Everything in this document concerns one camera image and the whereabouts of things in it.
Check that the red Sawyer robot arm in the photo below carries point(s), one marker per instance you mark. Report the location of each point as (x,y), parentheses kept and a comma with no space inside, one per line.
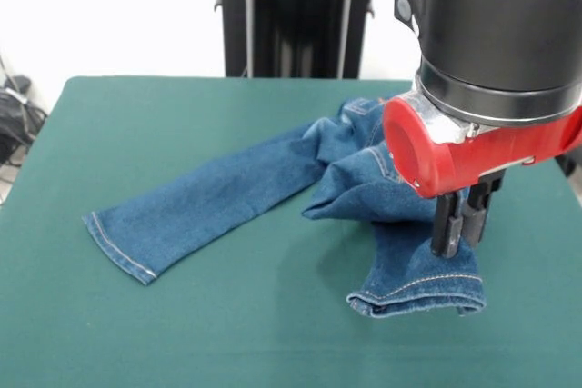
(500,20)

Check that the blue denim jeans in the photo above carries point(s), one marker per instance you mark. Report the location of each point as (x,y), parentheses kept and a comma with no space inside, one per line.
(204,206)

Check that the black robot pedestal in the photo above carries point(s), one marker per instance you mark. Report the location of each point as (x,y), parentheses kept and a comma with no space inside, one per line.
(295,20)

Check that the dark green table cloth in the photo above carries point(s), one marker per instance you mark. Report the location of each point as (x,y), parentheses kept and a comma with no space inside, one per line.
(182,338)

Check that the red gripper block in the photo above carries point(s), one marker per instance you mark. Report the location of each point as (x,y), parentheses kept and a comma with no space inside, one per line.
(477,161)

